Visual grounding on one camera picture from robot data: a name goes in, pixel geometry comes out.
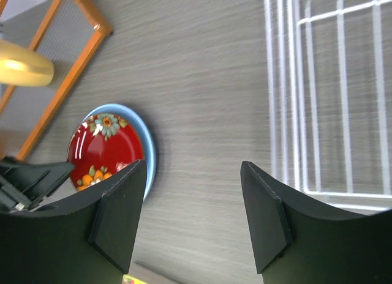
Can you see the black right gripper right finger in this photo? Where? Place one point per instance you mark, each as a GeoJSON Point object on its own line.
{"type": "Point", "coordinates": [298, 239]}

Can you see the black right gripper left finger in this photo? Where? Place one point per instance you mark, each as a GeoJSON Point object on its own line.
{"type": "Point", "coordinates": [87, 237]}

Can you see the white wire dish rack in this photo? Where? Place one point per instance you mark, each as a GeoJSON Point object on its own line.
{"type": "Point", "coordinates": [329, 92]}

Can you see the yellow ceramic mug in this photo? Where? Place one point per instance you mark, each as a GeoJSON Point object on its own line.
{"type": "Point", "coordinates": [23, 67]}

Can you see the light blue plate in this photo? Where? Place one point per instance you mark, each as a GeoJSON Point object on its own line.
{"type": "Point", "coordinates": [144, 133]}

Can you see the green illustrated booklet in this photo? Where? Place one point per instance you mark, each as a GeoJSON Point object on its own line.
{"type": "Point", "coordinates": [127, 279]}

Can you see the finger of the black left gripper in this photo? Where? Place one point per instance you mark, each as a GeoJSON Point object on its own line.
{"type": "Point", "coordinates": [25, 185]}

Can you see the orange wooden shelf rack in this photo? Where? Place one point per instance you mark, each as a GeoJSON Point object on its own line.
{"type": "Point", "coordinates": [68, 33]}

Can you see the red patterned plate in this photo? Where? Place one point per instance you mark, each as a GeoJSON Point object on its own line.
{"type": "Point", "coordinates": [102, 145]}

